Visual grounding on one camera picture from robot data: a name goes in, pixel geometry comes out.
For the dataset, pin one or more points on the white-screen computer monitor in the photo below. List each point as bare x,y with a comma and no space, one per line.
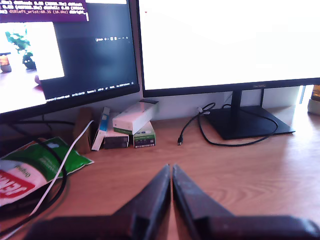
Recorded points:
225,45

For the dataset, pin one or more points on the green packet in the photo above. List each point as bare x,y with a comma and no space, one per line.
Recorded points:
37,160

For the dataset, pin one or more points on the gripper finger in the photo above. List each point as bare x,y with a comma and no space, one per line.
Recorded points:
190,200
155,200

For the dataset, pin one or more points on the long white box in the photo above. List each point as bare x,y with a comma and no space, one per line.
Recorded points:
135,117

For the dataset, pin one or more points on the amber glass jar grey base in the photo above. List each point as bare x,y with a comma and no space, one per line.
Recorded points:
314,100

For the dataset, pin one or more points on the small dark brown box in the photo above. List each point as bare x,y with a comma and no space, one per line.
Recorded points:
116,142

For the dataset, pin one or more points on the small white box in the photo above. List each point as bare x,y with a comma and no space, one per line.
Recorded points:
101,130

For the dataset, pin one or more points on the green-labelled grey box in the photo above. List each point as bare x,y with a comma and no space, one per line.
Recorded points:
145,138

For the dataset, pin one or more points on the dark-screen computer monitor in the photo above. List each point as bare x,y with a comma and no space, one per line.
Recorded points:
95,62

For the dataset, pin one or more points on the brown cardboard box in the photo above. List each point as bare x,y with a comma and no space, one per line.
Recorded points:
83,125

